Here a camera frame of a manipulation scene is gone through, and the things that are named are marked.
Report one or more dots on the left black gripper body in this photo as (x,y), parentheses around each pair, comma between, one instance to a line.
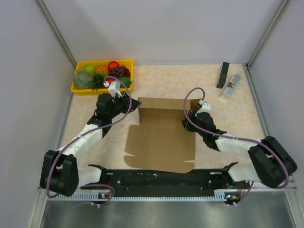
(121,104)

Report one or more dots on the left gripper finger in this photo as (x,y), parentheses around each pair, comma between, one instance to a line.
(133,107)
(135,103)

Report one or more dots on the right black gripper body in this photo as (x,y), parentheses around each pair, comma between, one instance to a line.
(191,127)

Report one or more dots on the brown cardboard box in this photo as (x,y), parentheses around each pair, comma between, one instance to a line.
(159,142)

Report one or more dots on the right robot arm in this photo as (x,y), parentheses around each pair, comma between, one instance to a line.
(270,163)

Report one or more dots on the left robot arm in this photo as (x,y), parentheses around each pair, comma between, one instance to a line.
(60,173)

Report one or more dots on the white silver carton box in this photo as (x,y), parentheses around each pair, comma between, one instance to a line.
(231,86)

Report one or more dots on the black carton box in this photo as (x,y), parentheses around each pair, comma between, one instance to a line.
(223,75)

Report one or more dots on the green lemon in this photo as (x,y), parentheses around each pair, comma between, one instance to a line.
(126,81)

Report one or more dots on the red apple front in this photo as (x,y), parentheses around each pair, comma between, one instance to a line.
(107,82)

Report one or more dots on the red apple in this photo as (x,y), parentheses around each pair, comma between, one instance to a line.
(107,82)
(113,64)

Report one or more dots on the purple grapes bunch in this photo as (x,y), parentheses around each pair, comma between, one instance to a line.
(120,71)

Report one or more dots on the orange pineapple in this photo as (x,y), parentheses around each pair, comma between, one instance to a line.
(101,70)

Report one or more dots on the red apple back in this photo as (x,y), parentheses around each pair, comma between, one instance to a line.
(113,64)

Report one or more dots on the green melon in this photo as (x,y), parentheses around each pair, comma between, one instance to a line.
(83,80)

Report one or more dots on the green apple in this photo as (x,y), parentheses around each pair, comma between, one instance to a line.
(89,68)

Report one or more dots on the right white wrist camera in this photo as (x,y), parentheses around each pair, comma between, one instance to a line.
(203,106)

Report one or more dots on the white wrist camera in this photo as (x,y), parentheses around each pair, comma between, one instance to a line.
(113,89)
(203,106)

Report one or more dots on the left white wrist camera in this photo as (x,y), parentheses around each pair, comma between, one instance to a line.
(113,89)

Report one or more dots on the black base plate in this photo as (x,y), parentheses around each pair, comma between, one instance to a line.
(147,183)

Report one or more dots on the aluminium frame rail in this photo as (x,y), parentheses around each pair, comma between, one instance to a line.
(154,199)

